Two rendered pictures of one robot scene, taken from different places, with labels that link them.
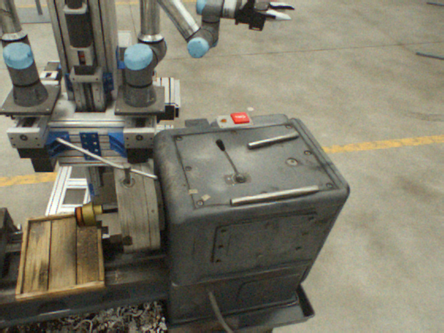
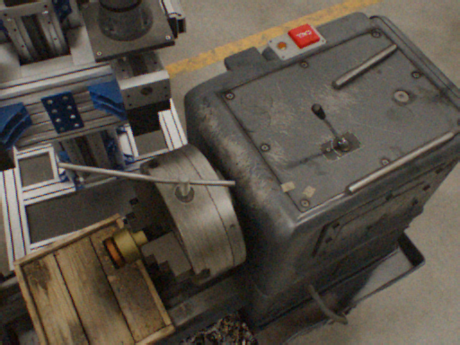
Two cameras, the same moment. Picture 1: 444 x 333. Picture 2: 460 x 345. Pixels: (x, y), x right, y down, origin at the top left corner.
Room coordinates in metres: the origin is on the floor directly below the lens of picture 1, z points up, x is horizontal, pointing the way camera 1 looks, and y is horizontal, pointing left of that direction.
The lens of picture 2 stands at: (0.35, 0.22, 2.15)
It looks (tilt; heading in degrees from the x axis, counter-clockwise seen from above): 59 degrees down; 341
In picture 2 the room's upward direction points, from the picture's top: 2 degrees clockwise
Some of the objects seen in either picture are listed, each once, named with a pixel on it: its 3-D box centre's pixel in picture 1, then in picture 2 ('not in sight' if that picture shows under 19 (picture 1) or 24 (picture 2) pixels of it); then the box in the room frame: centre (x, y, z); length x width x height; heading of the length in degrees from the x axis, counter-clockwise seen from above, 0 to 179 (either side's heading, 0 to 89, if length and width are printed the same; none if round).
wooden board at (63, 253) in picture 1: (63, 250); (92, 296); (0.80, 0.43, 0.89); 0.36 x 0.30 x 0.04; 12
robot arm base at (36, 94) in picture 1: (28, 88); not in sight; (1.43, 0.67, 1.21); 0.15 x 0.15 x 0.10
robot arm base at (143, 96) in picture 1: (139, 88); (123, 7); (1.45, 0.17, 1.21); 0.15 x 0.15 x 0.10
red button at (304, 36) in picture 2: (239, 119); (304, 37); (1.17, -0.24, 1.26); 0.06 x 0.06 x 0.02; 12
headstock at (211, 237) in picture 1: (237, 193); (320, 148); (0.96, -0.24, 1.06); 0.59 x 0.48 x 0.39; 102
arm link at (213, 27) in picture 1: (208, 33); not in sight; (1.47, -0.12, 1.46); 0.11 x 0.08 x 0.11; 161
